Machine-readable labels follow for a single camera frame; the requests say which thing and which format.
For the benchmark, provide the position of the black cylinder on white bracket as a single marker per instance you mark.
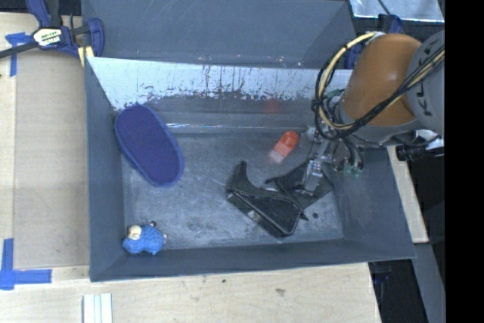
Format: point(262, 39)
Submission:
point(412, 152)

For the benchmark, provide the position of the red and white small bottle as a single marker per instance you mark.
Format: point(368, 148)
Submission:
point(284, 145)

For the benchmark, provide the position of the grey metal bin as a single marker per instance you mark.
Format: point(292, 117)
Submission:
point(211, 30)

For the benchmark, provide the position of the blue oval cloth pad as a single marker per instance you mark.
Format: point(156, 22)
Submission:
point(148, 145)

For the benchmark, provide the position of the blue toy animal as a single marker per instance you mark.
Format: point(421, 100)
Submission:
point(145, 240)

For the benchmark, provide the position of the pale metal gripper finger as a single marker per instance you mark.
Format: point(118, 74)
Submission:
point(317, 174)
point(308, 177)

